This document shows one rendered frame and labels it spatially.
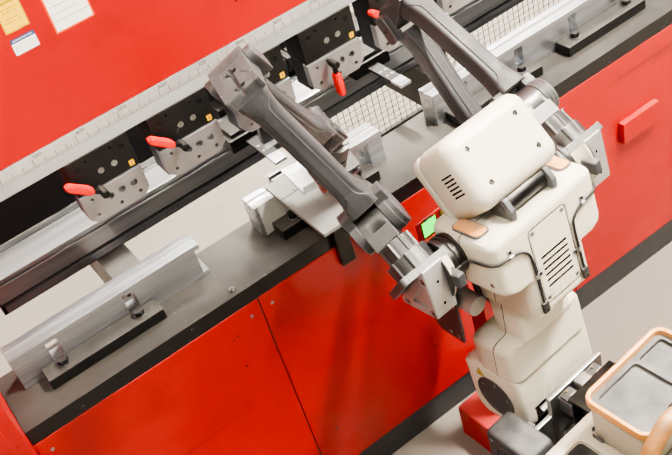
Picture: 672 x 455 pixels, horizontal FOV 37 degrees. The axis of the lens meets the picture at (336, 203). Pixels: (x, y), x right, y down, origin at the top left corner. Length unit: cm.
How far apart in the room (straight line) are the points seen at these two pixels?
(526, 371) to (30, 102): 113
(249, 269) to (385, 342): 52
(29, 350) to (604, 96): 167
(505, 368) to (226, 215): 218
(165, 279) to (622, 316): 154
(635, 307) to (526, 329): 134
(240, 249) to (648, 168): 137
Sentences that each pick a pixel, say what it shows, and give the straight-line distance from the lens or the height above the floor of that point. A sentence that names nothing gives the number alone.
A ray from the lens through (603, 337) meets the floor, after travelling 328.
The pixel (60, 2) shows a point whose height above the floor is 166.
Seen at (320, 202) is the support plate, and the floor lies 100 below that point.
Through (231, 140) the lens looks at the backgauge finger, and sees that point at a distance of 263.
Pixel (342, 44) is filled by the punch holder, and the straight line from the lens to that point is 241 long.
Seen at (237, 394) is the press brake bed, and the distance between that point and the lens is 258.
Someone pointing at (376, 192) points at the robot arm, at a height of 131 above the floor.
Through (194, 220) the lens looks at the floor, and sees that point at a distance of 414.
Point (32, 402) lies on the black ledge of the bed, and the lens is 241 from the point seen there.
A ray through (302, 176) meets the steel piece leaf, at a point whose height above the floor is 100.
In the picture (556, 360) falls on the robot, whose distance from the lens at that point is 219.
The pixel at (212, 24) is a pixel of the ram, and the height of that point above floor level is 146.
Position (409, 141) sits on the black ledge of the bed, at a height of 87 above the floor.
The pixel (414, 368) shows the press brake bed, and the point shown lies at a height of 27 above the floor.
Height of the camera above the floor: 245
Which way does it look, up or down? 38 degrees down
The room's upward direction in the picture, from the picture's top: 17 degrees counter-clockwise
